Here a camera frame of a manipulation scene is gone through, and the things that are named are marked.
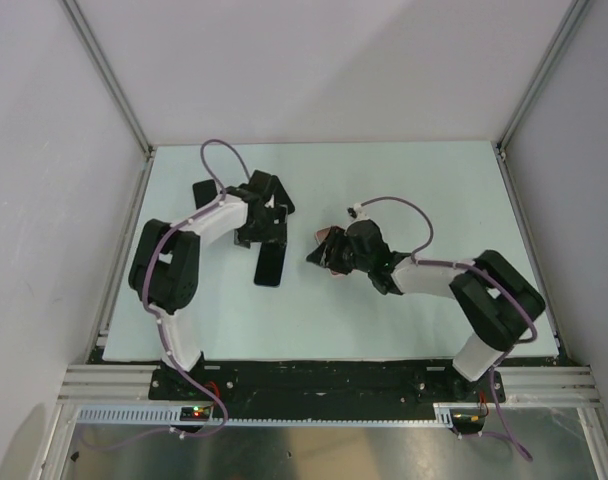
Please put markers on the black phone case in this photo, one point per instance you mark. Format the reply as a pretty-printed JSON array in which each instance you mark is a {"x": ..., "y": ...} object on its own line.
[{"x": 280, "y": 195}]

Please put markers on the right aluminium corner post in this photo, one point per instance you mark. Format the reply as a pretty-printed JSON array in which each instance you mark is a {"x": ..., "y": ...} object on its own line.
[{"x": 557, "y": 47}]

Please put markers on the pink phone case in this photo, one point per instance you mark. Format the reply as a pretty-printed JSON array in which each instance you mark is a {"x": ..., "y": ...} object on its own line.
[{"x": 330, "y": 251}]

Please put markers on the right controller board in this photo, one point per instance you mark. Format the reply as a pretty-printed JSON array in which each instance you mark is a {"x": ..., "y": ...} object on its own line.
[{"x": 468, "y": 423}]

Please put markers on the left controller board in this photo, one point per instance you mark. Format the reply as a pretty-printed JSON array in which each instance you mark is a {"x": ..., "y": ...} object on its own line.
[{"x": 195, "y": 413}]

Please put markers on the black smartphone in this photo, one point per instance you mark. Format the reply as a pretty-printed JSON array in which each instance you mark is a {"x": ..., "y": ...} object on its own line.
[{"x": 270, "y": 264}]

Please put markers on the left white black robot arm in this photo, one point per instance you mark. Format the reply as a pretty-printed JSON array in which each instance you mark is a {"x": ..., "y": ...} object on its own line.
[{"x": 165, "y": 269}]

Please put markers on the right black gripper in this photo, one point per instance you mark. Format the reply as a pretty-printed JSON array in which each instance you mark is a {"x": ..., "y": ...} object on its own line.
[{"x": 322, "y": 255}]

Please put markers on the aluminium corner post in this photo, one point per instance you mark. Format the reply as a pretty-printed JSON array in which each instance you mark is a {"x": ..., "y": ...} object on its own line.
[
  {"x": 101, "y": 63},
  {"x": 557, "y": 47}
]

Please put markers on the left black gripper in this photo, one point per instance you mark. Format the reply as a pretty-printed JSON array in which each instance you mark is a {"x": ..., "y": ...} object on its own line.
[{"x": 243, "y": 235}]

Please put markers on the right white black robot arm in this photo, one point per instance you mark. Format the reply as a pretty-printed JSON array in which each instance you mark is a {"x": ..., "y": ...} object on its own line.
[{"x": 500, "y": 305}]

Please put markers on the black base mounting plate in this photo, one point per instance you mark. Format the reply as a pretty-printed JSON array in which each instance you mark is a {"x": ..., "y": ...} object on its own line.
[{"x": 323, "y": 390}]

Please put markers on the small black phone left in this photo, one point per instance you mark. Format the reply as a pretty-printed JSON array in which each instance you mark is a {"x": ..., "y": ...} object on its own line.
[{"x": 204, "y": 192}]

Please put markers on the controller board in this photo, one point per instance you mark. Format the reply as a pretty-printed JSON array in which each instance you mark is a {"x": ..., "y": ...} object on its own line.
[
  {"x": 195, "y": 413},
  {"x": 468, "y": 423}
]

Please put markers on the aluminium front frame rail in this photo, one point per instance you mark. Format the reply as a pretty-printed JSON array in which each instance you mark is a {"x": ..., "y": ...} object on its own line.
[{"x": 524, "y": 386}]

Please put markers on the left aluminium corner post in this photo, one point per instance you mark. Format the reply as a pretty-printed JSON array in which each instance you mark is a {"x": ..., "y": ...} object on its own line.
[{"x": 101, "y": 63}]

